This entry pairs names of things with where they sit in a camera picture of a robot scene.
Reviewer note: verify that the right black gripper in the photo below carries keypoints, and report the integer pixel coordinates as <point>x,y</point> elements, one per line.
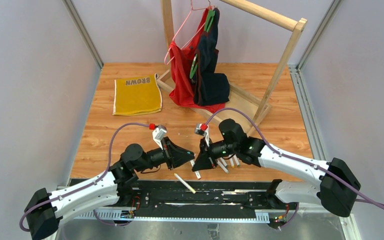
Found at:
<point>206,153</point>

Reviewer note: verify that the wooden clothes rack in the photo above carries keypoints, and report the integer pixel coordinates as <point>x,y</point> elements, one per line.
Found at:
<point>256,45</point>

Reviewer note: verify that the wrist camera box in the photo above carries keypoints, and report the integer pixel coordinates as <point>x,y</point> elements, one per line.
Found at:
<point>203,130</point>
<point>158,134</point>

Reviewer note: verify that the white pen teal end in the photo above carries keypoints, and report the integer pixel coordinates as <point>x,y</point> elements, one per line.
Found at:
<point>223,167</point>

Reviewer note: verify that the green hanger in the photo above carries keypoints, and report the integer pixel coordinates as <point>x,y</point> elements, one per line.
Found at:
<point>206,27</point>

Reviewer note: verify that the yellow folded towel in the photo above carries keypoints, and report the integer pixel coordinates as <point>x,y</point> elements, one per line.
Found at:
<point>138,95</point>

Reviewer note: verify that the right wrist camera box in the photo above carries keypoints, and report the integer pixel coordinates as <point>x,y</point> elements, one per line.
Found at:
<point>203,130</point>

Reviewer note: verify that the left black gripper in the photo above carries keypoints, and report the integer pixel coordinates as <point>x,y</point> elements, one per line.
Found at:
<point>169,153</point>

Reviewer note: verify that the dark navy garment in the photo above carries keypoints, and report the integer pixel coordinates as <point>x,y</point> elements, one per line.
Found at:
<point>211,88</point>

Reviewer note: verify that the red garment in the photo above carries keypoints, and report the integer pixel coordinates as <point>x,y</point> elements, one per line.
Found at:
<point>180,66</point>

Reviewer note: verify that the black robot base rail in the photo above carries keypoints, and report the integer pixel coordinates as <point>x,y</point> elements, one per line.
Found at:
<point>224,201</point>

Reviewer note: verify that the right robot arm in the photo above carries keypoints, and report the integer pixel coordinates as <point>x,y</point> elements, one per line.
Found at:
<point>330,184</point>

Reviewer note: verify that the white pen yellow cap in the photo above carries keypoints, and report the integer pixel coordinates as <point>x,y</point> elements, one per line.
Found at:
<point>188,186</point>

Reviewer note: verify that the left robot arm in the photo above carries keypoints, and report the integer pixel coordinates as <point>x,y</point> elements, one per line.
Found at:
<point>47,211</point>

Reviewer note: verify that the white pen green cap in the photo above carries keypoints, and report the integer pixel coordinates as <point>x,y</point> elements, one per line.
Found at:
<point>224,162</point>

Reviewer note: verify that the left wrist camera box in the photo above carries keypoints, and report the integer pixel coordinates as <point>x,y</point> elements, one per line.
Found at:
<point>158,134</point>

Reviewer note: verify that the pink wire hanger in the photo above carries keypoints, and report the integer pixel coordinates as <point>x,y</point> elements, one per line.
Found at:
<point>181,22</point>

